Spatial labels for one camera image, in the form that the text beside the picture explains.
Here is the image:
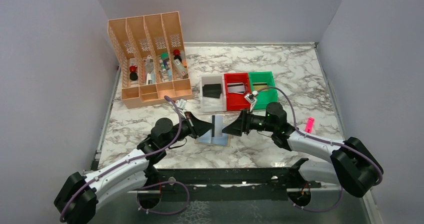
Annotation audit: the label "red black small bottle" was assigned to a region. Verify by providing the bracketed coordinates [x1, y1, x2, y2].
[173, 49, 182, 62]

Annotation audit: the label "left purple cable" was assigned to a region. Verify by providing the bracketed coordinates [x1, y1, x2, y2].
[58, 95, 192, 223]

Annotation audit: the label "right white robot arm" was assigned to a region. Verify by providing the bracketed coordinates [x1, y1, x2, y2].
[222, 102, 384, 197]

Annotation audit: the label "black cards in white bin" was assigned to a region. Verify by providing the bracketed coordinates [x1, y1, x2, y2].
[202, 84, 222, 99]

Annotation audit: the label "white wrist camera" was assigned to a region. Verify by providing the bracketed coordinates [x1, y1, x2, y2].
[174, 98, 187, 110]
[244, 90, 259, 112]

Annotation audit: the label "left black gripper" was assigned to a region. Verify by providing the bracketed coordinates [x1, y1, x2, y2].
[162, 111, 215, 149]

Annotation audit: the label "pink marker pen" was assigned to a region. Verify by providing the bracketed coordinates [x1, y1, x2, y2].
[304, 117, 315, 133]

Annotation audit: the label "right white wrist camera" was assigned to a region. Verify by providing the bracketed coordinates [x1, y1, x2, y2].
[244, 90, 259, 112]

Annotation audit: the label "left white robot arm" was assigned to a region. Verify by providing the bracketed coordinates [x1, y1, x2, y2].
[54, 112, 214, 223]

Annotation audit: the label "green plastic bin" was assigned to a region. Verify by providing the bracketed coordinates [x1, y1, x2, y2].
[248, 72, 278, 110]

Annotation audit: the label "black metal base rail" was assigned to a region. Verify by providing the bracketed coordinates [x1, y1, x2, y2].
[135, 165, 321, 206]

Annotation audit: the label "silver items in organizer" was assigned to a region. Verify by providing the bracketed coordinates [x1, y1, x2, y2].
[143, 55, 156, 85]

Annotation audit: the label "red plastic bin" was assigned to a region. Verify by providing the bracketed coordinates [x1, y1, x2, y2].
[224, 73, 251, 111]

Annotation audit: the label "red capped black bottle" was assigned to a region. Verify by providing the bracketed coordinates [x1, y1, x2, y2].
[129, 65, 138, 81]

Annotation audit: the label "peach desk file organizer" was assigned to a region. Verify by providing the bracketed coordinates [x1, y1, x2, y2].
[107, 12, 193, 109]

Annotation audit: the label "silver card in red bin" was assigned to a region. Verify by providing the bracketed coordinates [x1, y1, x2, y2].
[227, 82, 247, 94]

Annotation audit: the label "white plastic bin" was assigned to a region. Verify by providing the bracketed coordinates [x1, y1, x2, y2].
[199, 74, 227, 113]

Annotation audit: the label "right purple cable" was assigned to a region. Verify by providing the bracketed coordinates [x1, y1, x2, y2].
[255, 86, 385, 213]

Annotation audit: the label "beige card holder wallet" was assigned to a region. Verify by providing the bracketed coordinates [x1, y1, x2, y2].
[194, 130, 231, 146]

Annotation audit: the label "white box in organizer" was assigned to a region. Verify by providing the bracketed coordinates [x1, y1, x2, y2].
[172, 59, 189, 79]

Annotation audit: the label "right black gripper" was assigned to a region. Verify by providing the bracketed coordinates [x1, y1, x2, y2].
[222, 107, 276, 136]

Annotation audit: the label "gold card in green bin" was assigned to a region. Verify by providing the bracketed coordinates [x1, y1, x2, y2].
[252, 82, 268, 91]

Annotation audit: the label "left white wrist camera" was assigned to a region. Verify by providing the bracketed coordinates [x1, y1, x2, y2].
[174, 98, 187, 110]

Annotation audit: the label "green capped tube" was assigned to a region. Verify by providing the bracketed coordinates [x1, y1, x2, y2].
[158, 52, 173, 81]

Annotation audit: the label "purple cable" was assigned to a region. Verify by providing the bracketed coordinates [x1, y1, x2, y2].
[255, 86, 385, 213]
[58, 95, 192, 223]

